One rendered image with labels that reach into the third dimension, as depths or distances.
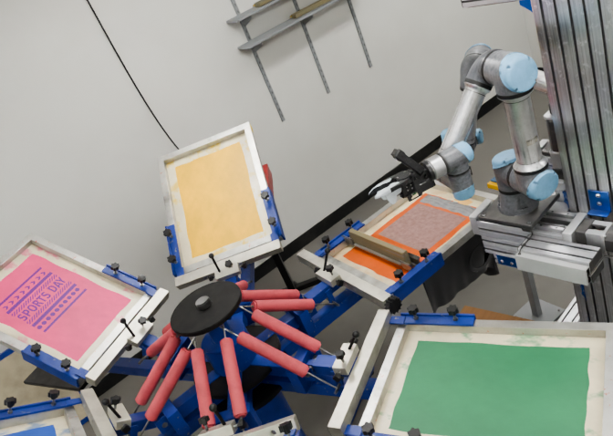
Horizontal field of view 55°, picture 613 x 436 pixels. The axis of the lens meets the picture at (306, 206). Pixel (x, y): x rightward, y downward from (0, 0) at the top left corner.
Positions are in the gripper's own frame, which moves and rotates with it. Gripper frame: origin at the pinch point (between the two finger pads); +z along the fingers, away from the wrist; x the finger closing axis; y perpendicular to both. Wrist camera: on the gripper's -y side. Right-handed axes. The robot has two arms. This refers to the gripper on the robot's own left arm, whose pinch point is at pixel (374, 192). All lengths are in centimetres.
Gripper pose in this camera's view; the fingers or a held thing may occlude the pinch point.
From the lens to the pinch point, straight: 191.4
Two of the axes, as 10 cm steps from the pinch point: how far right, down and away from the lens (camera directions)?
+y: 4.0, 8.6, 3.3
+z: -8.8, 4.6, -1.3
